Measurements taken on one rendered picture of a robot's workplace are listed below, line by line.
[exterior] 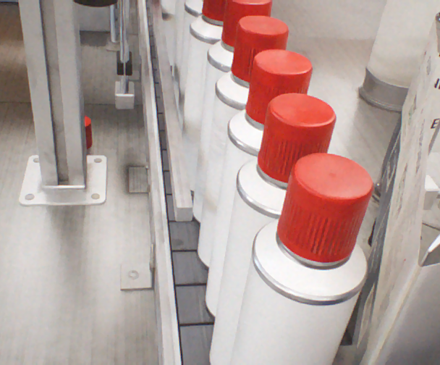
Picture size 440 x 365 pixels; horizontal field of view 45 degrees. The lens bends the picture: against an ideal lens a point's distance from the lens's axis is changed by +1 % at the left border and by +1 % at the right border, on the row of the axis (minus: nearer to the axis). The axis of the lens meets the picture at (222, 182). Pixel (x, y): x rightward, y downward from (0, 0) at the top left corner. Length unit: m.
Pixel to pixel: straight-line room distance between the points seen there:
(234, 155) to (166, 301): 0.16
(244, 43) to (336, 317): 0.18
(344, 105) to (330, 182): 0.52
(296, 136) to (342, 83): 0.54
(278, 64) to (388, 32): 0.43
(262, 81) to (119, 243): 0.29
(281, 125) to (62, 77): 0.32
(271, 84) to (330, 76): 0.51
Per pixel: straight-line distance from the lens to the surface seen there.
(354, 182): 0.21
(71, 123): 0.55
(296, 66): 0.30
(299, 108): 0.26
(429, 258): 0.22
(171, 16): 0.72
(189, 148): 0.49
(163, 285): 0.44
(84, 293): 0.50
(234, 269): 0.30
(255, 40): 0.34
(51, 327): 0.48
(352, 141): 0.65
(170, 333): 0.41
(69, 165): 0.58
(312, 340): 0.25
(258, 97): 0.30
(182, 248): 0.46
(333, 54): 0.87
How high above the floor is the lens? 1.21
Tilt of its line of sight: 37 degrees down
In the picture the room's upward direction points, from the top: 8 degrees clockwise
